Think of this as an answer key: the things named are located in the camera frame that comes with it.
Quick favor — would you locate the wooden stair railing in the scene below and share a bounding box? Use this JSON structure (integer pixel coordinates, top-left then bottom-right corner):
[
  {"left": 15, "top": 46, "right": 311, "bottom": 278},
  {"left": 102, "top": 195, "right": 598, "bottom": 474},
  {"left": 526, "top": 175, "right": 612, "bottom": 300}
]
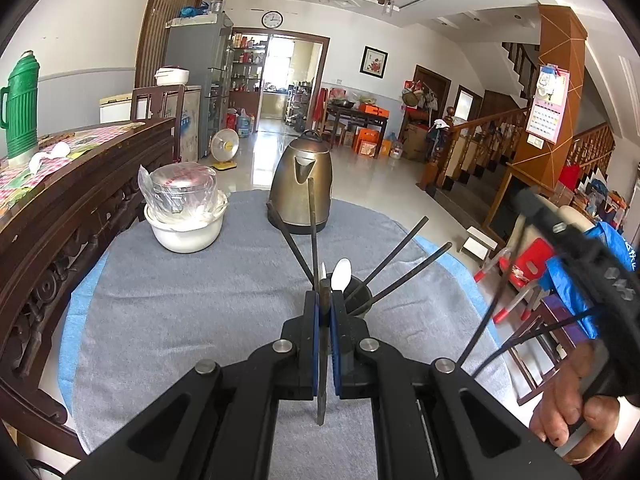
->
[{"left": 420, "top": 107, "right": 531, "bottom": 191}]

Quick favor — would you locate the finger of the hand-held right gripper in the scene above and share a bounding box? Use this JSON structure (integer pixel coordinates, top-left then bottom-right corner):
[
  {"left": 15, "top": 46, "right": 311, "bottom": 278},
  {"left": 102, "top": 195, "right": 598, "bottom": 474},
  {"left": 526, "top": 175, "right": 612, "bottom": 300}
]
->
[{"left": 515, "top": 187, "right": 601, "bottom": 261}]

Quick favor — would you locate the cream chair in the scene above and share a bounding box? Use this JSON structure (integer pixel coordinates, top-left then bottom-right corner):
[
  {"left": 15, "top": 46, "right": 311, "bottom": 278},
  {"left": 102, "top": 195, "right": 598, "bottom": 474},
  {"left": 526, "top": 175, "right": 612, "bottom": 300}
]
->
[{"left": 510, "top": 204, "right": 596, "bottom": 261}]

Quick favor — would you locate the orange box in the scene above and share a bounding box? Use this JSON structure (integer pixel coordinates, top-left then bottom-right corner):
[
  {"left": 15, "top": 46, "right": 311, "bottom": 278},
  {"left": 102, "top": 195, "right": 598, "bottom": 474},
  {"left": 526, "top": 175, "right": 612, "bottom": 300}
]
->
[{"left": 352, "top": 127, "right": 386, "bottom": 158}]

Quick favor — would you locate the blue bag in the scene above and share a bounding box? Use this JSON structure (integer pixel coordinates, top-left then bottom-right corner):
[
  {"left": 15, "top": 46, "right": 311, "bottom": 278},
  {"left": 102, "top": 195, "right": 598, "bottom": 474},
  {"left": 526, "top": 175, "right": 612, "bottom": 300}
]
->
[{"left": 545, "top": 221, "right": 636, "bottom": 341}]

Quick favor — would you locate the dark wooden chair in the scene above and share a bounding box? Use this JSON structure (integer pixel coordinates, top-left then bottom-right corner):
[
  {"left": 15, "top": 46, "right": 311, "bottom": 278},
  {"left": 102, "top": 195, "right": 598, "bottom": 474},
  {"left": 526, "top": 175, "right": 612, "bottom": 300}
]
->
[{"left": 505, "top": 300, "right": 601, "bottom": 406}]

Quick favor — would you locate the person's right forearm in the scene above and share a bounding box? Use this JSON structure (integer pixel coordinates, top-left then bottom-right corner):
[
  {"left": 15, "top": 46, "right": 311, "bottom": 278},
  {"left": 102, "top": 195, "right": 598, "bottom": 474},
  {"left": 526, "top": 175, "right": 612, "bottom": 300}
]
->
[{"left": 580, "top": 400, "right": 640, "bottom": 480}]

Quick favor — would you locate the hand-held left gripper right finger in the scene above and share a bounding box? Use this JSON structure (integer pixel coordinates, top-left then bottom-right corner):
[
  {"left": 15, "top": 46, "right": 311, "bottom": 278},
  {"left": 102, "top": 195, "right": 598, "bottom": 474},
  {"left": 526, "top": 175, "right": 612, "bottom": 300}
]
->
[{"left": 330, "top": 290, "right": 583, "bottom": 480}]

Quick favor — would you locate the green thermos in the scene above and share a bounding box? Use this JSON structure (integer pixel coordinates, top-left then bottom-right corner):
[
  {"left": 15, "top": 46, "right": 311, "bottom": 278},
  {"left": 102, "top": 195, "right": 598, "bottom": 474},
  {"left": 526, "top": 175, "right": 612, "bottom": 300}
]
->
[{"left": 0, "top": 51, "right": 40, "bottom": 166}]

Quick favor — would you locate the round yellow fan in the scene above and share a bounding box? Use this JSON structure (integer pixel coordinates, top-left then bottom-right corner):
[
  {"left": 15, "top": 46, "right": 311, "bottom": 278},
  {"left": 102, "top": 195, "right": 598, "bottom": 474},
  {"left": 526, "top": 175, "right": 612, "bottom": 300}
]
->
[{"left": 207, "top": 128, "right": 240, "bottom": 171}]

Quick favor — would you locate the red plastic chair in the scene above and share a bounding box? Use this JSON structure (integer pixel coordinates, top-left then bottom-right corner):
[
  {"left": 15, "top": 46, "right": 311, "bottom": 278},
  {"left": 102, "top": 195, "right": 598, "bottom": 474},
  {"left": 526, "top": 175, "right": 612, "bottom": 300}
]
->
[{"left": 472, "top": 237, "right": 556, "bottom": 323}]

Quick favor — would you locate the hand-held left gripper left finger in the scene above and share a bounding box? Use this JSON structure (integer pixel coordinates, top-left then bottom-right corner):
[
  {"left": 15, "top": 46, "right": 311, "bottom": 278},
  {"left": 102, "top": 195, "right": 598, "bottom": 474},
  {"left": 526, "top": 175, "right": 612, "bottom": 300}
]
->
[{"left": 62, "top": 290, "right": 321, "bottom": 480}]

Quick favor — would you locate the wooden slat screen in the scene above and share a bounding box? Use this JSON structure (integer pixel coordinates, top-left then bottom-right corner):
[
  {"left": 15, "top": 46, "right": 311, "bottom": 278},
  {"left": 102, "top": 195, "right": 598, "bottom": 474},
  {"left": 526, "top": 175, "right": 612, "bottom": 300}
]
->
[{"left": 135, "top": 0, "right": 206, "bottom": 88}]

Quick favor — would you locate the white freezer with blue print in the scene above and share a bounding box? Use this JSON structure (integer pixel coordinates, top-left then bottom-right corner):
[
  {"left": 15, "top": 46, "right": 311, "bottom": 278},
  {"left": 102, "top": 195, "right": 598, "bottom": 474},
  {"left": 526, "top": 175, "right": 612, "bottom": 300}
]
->
[{"left": 162, "top": 85, "right": 202, "bottom": 161}]

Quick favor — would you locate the wall calendar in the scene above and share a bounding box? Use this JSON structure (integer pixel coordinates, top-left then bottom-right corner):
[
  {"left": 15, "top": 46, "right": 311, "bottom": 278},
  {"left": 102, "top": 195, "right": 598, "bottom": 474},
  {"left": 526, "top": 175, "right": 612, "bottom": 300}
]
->
[{"left": 525, "top": 64, "right": 571, "bottom": 143}]

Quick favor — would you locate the plastic-wrapped steel pot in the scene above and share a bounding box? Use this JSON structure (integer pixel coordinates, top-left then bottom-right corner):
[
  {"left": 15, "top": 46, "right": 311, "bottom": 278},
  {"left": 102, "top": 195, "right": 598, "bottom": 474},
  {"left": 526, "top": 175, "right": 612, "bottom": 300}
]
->
[{"left": 137, "top": 161, "right": 221, "bottom": 223}]

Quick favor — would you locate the blue table mat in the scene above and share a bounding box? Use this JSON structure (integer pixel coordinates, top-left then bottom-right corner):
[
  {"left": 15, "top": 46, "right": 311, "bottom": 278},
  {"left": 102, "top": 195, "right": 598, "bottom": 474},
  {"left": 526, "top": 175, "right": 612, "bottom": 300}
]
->
[{"left": 57, "top": 235, "right": 501, "bottom": 411}]

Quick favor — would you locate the white step stool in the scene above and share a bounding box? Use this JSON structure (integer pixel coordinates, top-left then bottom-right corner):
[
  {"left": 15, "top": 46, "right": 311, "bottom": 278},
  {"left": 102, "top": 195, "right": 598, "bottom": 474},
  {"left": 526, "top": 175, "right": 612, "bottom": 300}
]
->
[{"left": 459, "top": 226, "right": 498, "bottom": 268}]

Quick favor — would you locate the dark wooden table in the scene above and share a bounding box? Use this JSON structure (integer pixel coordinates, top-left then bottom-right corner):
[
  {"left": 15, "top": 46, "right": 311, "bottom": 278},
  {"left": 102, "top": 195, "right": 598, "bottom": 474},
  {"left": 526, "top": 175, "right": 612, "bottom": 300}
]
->
[{"left": 322, "top": 102, "right": 390, "bottom": 148}]

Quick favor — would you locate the grey refrigerator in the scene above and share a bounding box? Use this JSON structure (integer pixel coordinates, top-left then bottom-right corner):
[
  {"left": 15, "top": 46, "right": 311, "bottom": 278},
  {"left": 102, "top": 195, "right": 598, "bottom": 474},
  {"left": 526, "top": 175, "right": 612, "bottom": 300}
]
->
[{"left": 165, "top": 12, "right": 235, "bottom": 161}]

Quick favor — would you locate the checked cloth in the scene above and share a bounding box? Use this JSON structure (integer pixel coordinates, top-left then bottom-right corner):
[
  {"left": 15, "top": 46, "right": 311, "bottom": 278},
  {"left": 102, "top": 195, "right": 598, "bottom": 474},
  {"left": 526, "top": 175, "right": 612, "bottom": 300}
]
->
[{"left": 0, "top": 125, "right": 146, "bottom": 211}]

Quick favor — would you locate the white crumpled bag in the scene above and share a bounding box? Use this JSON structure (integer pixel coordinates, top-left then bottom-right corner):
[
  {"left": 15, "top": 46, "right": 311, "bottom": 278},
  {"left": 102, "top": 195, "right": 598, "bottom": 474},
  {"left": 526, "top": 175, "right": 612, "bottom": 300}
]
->
[{"left": 29, "top": 142, "right": 71, "bottom": 173}]

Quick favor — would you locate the white bowl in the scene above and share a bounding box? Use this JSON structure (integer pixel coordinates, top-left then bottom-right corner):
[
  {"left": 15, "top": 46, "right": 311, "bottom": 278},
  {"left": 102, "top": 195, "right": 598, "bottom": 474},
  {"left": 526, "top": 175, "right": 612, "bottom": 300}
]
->
[{"left": 144, "top": 192, "right": 228, "bottom": 253}]

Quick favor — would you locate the bronze electric kettle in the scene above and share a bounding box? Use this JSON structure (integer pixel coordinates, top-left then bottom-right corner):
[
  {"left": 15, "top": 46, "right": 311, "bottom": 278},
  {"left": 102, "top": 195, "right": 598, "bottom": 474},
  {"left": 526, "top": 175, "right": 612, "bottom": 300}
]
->
[{"left": 266, "top": 130, "right": 334, "bottom": 235}]

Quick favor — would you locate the framed picture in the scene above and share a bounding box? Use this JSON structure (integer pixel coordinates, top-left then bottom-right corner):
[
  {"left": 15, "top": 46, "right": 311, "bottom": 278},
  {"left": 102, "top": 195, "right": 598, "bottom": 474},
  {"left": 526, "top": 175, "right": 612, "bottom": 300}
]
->
[{"left": 360, "top": 46, "right": 389, "bottom": 78}]

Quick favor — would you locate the wooden pillar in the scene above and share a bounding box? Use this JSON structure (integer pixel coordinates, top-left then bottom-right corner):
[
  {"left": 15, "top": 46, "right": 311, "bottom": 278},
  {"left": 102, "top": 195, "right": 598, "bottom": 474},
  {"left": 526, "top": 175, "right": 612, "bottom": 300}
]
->
[{"left": 482, "top": 5, "right": 588, "bottom": 241}]

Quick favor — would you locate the person's right hand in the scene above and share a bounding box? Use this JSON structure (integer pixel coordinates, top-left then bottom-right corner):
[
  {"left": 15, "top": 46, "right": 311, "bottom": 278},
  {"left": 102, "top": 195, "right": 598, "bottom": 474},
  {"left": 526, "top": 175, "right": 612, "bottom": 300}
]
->
[{"left": 529, "top": 342, "right": 626, "bottom": 466}]

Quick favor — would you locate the white rice cooker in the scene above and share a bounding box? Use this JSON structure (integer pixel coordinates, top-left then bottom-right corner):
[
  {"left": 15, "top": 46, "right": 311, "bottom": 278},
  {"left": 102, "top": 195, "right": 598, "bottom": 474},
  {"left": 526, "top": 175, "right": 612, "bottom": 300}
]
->
[{"left": 155, "top": 66, "right": 191, "bottom": 87}]

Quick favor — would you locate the grey metal utensil holder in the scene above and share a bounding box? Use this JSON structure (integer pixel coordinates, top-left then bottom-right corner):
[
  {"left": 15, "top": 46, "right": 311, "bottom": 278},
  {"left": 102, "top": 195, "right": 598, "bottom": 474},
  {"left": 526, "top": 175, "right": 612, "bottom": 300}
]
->
[{"left": 342, "top": 285, "right": 373, "bottom": 317}]

